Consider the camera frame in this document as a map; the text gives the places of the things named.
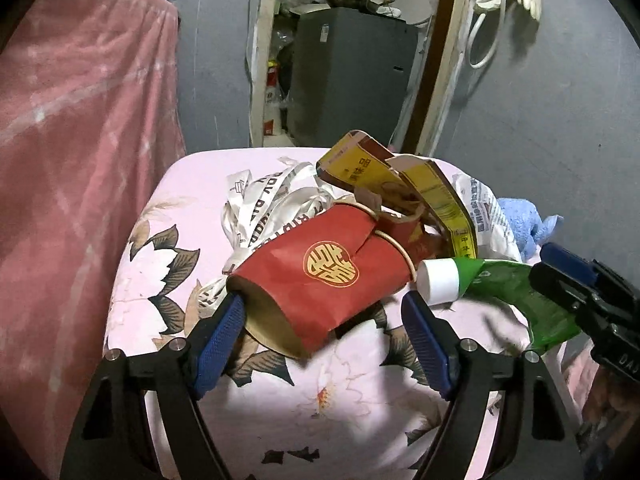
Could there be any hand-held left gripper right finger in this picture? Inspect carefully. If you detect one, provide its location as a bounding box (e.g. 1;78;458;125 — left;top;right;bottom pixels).
400;291;586;480

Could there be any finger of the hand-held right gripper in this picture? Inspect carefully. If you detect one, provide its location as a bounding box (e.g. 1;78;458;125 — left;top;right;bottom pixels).
529;261;621;333
540;242;632;293

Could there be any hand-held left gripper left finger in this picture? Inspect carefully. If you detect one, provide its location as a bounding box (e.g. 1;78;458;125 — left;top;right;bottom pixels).
65;292;248;480

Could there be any green tube with white cap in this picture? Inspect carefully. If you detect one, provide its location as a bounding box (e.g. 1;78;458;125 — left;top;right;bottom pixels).
417;256;581;356

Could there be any white printed paper wrapper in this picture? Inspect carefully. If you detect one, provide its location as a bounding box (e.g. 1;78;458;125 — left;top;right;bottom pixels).
450;172;523;266

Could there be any red paper bag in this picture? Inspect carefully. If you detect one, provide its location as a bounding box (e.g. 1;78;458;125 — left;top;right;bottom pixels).
226;200;418;361

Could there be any blue cloth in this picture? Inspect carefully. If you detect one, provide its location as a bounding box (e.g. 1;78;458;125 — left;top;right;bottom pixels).
496;197;565;261

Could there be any pink floral covered table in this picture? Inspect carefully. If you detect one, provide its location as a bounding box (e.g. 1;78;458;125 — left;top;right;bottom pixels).
102;147;601;480

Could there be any white printed ribbon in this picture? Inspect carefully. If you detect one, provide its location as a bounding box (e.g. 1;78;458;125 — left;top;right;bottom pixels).
197;156;346;311

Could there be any flattened yellow carton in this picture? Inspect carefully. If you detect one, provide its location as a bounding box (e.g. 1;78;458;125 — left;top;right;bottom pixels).
316;130;476;261

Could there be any pink blanket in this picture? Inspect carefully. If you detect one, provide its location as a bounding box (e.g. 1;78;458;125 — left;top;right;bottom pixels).
0;0;187;461

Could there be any grey cabinet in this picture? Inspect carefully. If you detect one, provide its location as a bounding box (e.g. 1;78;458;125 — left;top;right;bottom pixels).
287;6;418;148

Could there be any white hose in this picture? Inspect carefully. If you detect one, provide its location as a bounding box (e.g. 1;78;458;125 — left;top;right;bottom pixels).
467;0;511;69

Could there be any wooden door frame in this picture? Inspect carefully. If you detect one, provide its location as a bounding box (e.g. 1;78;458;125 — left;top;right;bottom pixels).
245;0;473;156

